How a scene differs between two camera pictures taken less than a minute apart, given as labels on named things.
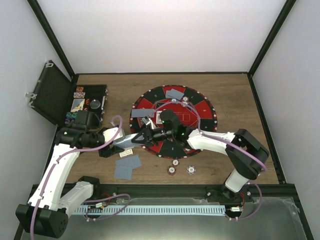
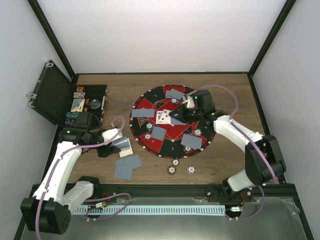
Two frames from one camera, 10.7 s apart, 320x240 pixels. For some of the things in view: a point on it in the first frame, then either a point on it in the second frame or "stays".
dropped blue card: (123, 172) stays
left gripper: (108, 152) stays
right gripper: (148, 133) → (181, 115)
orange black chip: (175, 162) stays
